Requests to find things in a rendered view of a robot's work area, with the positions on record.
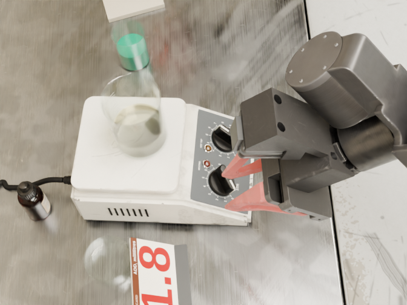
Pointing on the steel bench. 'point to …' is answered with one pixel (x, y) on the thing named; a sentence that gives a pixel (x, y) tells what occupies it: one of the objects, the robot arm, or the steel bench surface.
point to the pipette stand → (129, 8)
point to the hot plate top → (86, 152)
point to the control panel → (197, 187)
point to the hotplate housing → (86, 204)
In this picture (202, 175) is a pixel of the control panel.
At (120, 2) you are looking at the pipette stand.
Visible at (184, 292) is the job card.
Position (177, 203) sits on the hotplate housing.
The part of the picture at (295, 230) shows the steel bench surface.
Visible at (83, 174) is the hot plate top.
